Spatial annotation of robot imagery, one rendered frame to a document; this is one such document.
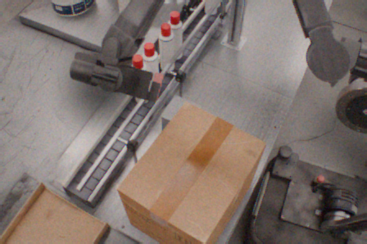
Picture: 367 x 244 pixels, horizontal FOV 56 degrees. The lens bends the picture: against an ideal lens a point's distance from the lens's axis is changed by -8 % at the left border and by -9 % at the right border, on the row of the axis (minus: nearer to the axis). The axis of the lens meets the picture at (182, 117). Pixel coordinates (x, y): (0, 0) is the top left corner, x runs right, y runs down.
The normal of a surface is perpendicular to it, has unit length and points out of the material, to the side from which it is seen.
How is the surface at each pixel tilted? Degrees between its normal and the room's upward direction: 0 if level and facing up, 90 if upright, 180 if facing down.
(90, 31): 0
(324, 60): 50
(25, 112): 0
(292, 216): 0
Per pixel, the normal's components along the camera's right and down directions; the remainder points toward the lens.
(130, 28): -0.24, 0.26
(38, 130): 0.00, -0.56
